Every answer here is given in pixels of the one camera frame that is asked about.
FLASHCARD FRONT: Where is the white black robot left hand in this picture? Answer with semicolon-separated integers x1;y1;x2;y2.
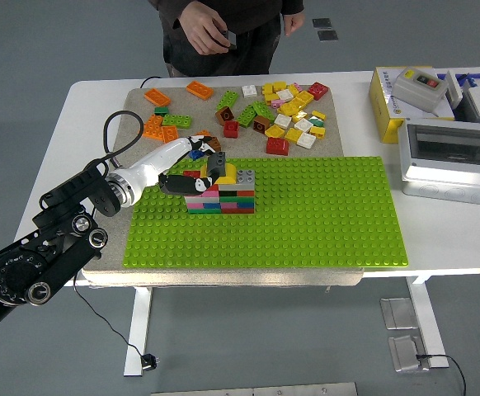
118;134;222;206

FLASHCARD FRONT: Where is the person's right hand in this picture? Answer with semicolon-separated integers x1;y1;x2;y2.
177;1;232;56

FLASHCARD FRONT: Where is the person's left hand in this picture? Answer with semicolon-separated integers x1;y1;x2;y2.
281;8;307;37

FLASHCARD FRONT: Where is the lime green long brick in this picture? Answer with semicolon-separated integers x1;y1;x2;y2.
161;114;193;128

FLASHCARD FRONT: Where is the lime green toy brick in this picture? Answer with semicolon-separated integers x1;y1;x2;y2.
252;100;276;124
216;89;240;111
236;103;260;129

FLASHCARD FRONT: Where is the yellow curved toy brick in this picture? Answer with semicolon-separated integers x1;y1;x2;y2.
200;163;238;186

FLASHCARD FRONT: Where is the green studded baseplate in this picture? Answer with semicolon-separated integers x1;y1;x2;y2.
122;155;409;269

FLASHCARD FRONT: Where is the person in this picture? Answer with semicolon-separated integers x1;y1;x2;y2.
147;0;307;78

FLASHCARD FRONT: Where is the grey-brown table mat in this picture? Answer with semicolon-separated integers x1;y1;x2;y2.
82;85;365;288

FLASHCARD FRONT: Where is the yellow cardboard box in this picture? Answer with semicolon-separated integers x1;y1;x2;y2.
368;65;458;144

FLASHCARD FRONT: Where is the white table leg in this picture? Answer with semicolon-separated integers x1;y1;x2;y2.
404;275;450;370
123;286;154;377

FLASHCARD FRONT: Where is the small white box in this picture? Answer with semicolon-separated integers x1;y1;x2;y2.
445;68;472;109

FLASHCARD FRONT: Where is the white distribution box with window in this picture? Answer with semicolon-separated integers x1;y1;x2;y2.
396;117;480;207

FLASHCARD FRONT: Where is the long metal floor strip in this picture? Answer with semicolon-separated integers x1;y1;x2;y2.
151;381;360;396

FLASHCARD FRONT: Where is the metal floor plate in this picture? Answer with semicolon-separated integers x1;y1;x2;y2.
379;297;419;331
388;333;431;375

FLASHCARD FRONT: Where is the multicolour brick wall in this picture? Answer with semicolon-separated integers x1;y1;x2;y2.
184;182;256;215

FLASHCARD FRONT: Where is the grey push-button switch box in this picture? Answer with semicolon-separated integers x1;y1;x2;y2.
390;66;449;115

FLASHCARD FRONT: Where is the black cord with plug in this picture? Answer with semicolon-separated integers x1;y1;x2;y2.
73;271;162;371

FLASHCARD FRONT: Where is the black floor cable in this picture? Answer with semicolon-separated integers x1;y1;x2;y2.
415;352;468;396

